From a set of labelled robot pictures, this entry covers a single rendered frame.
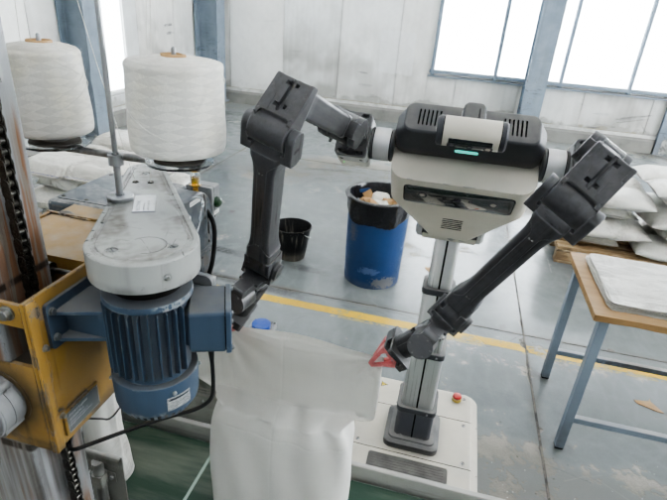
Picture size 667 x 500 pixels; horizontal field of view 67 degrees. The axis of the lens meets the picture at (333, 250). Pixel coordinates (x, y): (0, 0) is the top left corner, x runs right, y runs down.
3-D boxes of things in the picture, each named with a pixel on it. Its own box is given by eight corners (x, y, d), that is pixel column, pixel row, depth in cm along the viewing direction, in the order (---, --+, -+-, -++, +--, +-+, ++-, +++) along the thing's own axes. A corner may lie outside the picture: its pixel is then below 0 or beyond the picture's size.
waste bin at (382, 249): (407, 266, 392) (420, 187, 364) (398, 299, 347) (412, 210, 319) (346, 256, 401) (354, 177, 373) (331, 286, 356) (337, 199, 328)
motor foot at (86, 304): (141, 322, 94) (136, 282, 90) (99, 361, 83) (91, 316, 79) (96, 312, 95) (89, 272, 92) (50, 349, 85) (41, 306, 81)
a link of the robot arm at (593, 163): (652, 175, 75) (598, 132, 77) (581, 239, 82) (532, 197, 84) (632, 157, 114) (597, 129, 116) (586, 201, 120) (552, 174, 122)
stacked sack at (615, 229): (634, 228, 428) (639, 214, 422) (650, 249, 390) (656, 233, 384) (552, 216, 440) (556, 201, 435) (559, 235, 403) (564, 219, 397)
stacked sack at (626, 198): (646, 202, 417) (652, 187, 411) (655, 219, 381) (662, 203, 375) (561, 188, 437) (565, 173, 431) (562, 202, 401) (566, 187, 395)
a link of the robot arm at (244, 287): (285, 262, 119) (254, 245, 121) (260, 281, 109) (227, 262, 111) (271, 302, 124) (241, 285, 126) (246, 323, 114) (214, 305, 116)
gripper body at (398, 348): (384, 352, 115) (411, 338, 112) (391, 327, 124) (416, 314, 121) (401, 373, 117) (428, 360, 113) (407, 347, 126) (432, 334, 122)
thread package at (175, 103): (241, 150, 97) (240, 55, 90) (200, 174, 82) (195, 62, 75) (163, 139, 100) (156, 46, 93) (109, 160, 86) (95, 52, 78)
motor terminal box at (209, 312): (233, 332, 100) (232, 281, 95) (234, 365, 91) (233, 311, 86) (190, 334, 98) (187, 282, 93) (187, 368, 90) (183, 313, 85)
